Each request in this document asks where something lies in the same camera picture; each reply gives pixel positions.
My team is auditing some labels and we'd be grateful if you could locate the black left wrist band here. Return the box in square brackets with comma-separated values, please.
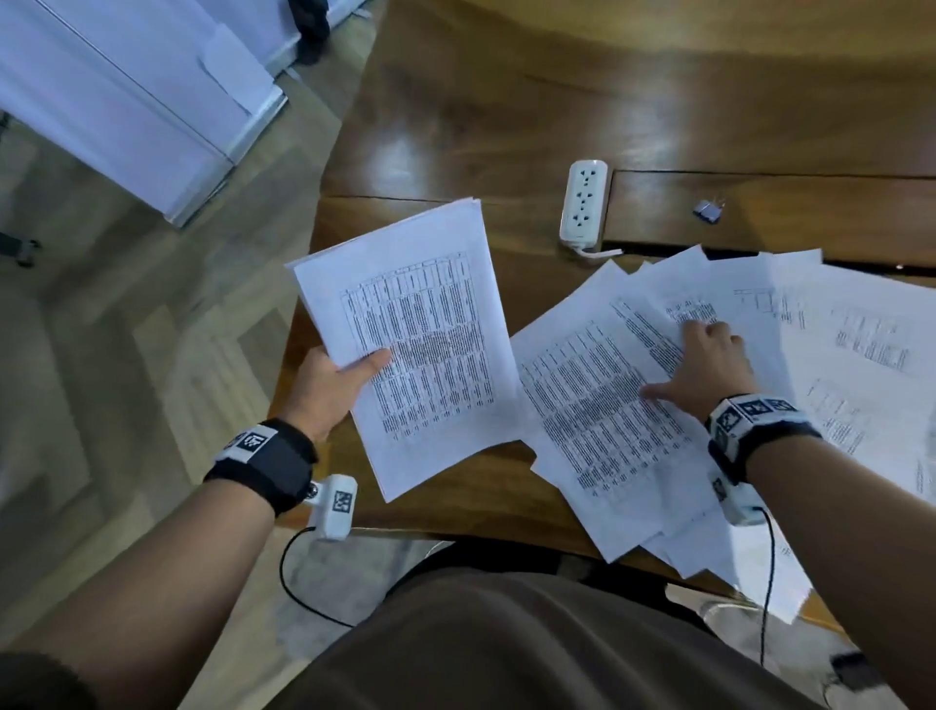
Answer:
[203, 418, 320, 517]

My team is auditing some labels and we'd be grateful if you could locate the stack of printed papers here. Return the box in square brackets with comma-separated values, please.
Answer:
[285, 197, 525, 504]

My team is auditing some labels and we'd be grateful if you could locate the black right wrist band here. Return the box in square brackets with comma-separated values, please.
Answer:
[705, 394, 824, 485]

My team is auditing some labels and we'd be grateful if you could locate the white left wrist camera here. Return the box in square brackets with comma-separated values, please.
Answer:
[303, 474, 359, 542]

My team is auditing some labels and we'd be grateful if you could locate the large white cabinet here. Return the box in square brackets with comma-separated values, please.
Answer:
[0, 0, 288, 228]

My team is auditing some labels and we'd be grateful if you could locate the person's right forearm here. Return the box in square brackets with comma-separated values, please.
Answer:
[746, 436, 936, 710]

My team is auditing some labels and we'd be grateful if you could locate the black chair base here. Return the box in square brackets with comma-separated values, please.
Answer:
[0, 230, 42, 269]

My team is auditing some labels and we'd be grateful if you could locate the black wrist band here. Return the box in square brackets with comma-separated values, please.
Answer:
[203, 418, 320, 517]
[705, 394, 824, 485]

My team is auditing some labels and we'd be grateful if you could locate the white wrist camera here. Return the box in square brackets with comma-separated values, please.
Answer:
[708, 468, 769, 528]
[303, 474, 359, 542]

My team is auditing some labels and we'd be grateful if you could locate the black left camera cable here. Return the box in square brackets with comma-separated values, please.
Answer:
[278, 527, 356, 630]

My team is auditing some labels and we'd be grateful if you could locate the person's right hand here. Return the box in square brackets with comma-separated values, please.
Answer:
[640, 320, 761, 424]

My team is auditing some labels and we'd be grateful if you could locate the white power strip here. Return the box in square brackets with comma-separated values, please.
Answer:
[559, 159, 624, 261]

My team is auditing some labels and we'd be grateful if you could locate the black right camera cable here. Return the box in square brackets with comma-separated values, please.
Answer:
[756, 507, 777, 668]

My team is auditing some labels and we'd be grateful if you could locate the spread pile of paper sheets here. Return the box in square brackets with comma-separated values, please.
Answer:
[509, 245, 936, 626]

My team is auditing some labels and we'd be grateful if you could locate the person's left forearm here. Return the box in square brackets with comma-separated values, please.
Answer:
[0, 479, 276, 710]

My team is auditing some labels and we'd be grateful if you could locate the black camera cable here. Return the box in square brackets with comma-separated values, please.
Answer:
[278, 527, 356, 630]
[756, 507, 777, 668]

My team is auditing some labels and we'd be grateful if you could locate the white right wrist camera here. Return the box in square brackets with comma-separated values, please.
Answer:
[708, 468, 769, 528]

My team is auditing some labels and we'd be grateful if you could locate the person's left hand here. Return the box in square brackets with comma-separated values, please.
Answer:
[281, 347, 393, 445]

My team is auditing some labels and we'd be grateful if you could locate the dense table printed sheet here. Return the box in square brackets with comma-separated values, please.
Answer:
[509, 289, 722, 564]

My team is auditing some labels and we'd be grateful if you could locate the person's brown clothing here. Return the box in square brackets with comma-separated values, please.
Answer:
[265, 567, 829, 710]

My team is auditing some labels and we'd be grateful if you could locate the person's black shoe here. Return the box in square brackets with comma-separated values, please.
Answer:
[829, 651, 887, 693]

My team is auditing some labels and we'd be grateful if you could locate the white paper note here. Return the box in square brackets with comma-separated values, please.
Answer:
[198, 22, 276, 116]

